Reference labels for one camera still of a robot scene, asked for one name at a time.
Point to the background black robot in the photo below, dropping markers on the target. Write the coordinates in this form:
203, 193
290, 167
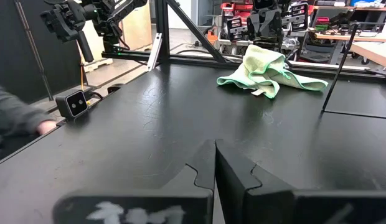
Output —
264, 25

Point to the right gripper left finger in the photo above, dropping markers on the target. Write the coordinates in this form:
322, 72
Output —
180, 205

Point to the green microfibre cloth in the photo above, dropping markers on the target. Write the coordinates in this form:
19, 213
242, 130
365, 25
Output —
261, 68

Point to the small black table camera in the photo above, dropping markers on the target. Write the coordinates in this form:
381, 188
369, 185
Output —
73, 104

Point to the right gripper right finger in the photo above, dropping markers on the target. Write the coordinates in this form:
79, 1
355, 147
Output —
258, 205

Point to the wooden shelf black frame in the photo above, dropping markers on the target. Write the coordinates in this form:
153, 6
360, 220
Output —
373, 51

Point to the person's hand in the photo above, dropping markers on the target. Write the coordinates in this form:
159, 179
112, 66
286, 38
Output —
46, 127

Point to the light wooden board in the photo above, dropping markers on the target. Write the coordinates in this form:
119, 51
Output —
137, 28

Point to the person's arm grey sleeve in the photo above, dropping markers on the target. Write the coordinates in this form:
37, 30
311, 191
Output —
12, 115

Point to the black aluminium table frame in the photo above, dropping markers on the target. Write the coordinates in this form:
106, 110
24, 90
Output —
163, 31

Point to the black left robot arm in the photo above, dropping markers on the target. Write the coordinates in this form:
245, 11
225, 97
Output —
112, 18

